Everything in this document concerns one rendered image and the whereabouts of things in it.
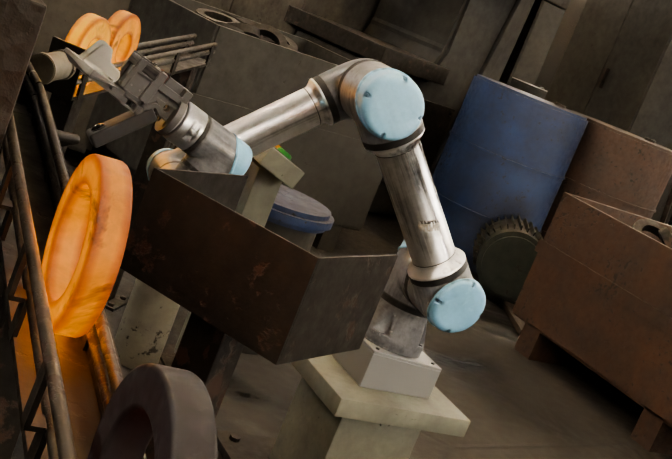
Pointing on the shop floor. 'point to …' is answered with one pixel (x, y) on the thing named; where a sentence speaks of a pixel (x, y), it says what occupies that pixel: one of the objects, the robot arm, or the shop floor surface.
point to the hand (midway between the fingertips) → (69, 57)
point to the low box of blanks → (605, 306)
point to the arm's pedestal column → (319, 436)
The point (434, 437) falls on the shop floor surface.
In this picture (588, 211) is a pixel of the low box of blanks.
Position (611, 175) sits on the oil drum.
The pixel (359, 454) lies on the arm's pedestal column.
